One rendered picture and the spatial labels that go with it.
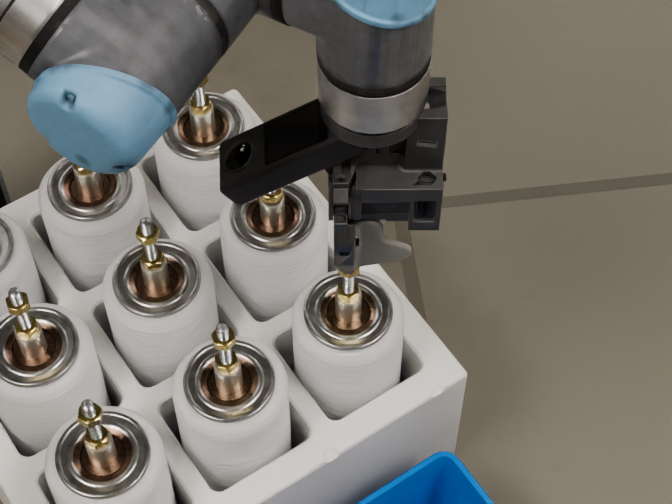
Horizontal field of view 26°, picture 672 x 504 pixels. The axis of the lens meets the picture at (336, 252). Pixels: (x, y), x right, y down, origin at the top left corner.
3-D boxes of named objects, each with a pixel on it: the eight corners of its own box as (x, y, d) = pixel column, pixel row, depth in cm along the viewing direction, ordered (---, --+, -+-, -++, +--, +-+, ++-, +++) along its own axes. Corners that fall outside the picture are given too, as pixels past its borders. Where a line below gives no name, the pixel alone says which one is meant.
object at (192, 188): (270, 202, 151) (263, 92, 136) (256, 280, 146) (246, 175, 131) (179, 193, 152) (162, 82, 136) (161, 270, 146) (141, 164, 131)
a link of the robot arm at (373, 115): (316, 99, 93) (316, 2, 97) (316, 142, 97) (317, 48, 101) (434, 98, 93) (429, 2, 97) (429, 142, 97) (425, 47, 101)
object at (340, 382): (399, 453, 136) (407, 361, 120) (296, 455, 136) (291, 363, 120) (395, 362, 141) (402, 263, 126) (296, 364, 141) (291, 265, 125)
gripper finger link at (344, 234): (354, 281, 110) (355, 211, 102) (333, 281, 110) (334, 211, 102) (353, 230, 112) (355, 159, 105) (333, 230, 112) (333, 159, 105)
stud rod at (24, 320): (30, 346, 120) (13, 299, 113) (22, 339, 120) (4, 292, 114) (39, 338, 120) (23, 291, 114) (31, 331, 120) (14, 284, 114)
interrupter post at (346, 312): (362, 325, 123) (363, 305, 120) (334, 326, 123) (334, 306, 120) (361, 301, 124) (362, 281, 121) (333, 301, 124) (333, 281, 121)
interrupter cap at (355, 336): (394, 352, 121) (395, 348, 121) (303, 353, 121) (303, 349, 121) (391, 275, 125) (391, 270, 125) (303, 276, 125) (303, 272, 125)
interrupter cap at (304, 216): (333, 220, 128) (333, 215, 128) (268, 269, 126) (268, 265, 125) (276, 168, 131) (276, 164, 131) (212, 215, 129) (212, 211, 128)
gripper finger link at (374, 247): (409, 300, 114) (414, 231, 107) (333, 300, 114) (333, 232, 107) (407, 267, 116) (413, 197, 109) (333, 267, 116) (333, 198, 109)
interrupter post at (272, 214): (292, 218, 128) (291, 197, 126) (271, 234, 128) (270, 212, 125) (274, 202, 129) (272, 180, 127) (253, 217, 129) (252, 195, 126)
